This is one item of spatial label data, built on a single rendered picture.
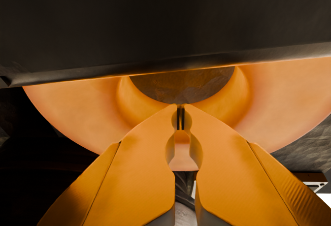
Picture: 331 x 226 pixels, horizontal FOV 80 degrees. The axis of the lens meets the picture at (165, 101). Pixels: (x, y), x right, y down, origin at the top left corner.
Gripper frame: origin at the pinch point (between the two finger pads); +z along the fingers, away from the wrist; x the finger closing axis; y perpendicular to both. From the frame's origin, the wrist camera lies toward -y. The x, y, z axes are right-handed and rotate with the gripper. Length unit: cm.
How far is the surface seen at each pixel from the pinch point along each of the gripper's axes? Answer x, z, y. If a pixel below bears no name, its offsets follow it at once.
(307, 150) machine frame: 22.7, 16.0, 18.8
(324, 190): 505, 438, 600
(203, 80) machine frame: 2.2, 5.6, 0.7
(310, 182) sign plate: 26.0, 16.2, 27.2
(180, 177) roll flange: 0.8, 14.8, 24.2
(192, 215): 2.2, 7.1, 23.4
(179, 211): 0.3, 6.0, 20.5
